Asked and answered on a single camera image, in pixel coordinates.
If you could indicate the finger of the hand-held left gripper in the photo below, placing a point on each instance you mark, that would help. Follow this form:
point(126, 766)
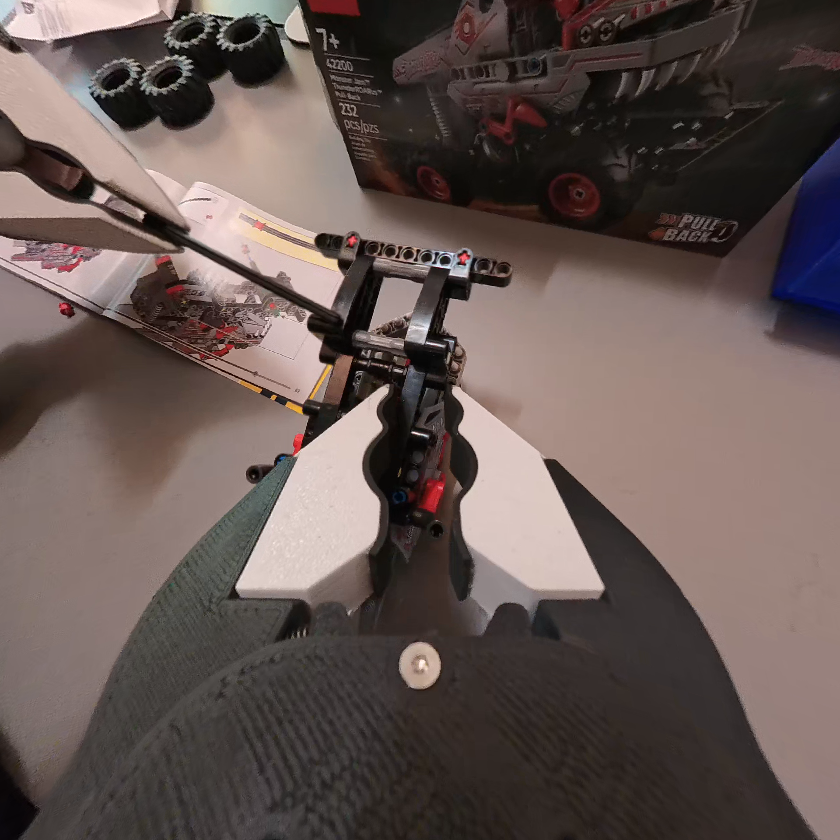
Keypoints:
point(65, 223)
point(98, 131)

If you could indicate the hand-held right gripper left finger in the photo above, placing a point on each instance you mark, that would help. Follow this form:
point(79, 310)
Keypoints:
point(315, 518)

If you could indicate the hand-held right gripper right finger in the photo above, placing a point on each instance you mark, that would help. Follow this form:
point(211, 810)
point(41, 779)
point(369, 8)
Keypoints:
point(518, 518)

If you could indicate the long black toy axle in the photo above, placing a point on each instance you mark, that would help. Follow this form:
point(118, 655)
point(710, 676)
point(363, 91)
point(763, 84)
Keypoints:
point(262, 282)

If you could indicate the toy brick vehicle model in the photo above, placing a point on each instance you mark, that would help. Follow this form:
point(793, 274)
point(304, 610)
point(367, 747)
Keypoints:
point(407, 328)

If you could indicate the grey desk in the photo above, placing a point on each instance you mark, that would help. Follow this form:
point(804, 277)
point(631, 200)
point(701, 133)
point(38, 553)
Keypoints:
point(623, 394)

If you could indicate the black toy tire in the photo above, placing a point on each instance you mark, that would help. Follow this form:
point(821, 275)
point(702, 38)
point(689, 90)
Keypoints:
point(176, 88)
point(121, 92)
point(193, 36)
point(253, 46)

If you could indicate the white printed paper sheet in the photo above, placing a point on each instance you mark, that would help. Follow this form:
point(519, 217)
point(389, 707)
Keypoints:
point(85, 16)

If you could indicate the open building instruction booklet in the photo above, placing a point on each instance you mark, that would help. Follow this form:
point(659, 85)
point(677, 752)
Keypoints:
point(216, 275)

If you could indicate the black toy set box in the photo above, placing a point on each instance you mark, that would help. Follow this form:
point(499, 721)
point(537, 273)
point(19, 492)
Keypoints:
point(590, 131)

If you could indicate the blue storage bin with tag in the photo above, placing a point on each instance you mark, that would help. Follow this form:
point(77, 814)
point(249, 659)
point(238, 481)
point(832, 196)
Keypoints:
point(810, 249)

